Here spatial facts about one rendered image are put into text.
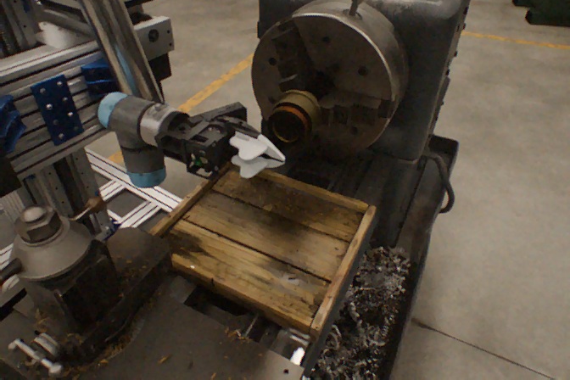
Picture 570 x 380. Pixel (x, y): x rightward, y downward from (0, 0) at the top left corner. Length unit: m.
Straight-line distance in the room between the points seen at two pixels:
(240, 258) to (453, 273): 1.38
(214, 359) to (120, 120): 0.43
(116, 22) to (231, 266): 0.49
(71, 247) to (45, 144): 0.75
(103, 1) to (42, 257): 0.49
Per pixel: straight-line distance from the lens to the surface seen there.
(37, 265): 0.47
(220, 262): 0.74
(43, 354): 0.57
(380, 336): 1.03
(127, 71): 0.84
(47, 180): 1.40
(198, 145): 0.63
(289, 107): 0.70
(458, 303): 1.89
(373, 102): 0.77
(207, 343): 0.56
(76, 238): 0.48
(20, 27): 1.23
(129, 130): 0.74
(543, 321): 2.00
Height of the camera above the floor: 1.46
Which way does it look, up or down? 38 degrees down
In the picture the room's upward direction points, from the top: straight up
